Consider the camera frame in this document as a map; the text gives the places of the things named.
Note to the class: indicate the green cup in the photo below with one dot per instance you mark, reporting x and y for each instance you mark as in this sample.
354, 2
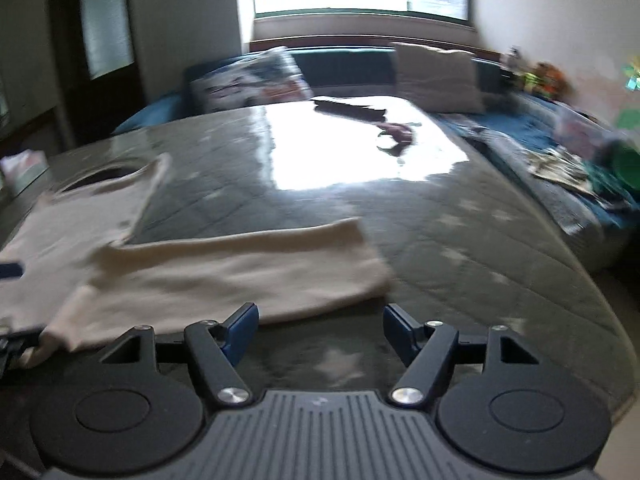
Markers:
627, 160

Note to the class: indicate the grey folded cloth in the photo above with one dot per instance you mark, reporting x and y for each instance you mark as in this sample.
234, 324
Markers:
437, 77

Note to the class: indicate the dark wooden door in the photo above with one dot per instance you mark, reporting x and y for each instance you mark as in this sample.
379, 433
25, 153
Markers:
105, 25

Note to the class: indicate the orange green plush toy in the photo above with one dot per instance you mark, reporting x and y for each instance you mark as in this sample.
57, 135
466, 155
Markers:
547, 80

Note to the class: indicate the tissue box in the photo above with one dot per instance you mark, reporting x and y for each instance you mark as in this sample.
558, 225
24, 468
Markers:
22, 170

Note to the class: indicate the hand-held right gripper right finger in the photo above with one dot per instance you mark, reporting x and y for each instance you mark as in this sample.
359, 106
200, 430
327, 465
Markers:
397, 330

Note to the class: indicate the clear plastic box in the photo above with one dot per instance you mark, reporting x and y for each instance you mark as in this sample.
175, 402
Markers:
582, 127

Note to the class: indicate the pile of printed papers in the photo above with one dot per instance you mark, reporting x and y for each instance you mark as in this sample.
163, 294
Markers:
560, 167

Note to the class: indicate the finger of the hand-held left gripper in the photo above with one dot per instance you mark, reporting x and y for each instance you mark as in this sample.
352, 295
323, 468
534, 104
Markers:
12, 342
10, 269

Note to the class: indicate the dark flat object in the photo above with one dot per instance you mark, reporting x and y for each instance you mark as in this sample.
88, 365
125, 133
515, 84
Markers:
350, 108

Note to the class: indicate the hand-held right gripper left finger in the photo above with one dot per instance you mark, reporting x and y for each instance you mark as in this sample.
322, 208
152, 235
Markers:
242, 326

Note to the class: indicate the purple cloth item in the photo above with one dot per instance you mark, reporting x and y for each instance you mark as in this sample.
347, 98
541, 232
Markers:
400, 132

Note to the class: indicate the grey quilted star tablecloth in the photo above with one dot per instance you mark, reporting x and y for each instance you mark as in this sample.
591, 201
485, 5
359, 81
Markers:
450, 270

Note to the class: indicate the black white plush toy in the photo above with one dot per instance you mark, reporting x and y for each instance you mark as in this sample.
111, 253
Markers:
511, 60

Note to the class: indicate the cream knit garment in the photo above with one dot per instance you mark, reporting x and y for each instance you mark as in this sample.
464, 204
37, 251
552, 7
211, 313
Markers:
225, 270

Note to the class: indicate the butterfly print pillow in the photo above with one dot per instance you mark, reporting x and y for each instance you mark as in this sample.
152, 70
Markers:
250, 80

